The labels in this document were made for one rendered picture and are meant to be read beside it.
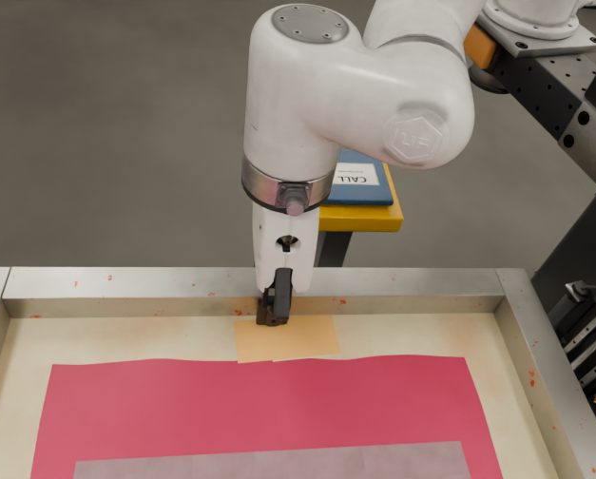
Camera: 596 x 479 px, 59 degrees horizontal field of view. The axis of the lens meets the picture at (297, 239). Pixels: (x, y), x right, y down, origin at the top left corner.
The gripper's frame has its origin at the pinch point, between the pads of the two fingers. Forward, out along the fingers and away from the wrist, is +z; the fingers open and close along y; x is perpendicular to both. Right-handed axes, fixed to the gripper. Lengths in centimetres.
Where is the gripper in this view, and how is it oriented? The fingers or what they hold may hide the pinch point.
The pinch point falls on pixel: (270, 286)
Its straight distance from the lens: 54.8
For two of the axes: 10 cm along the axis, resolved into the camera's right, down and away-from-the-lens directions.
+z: -1.3, 6.5, 7.5
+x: -9.9, -0.1, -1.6
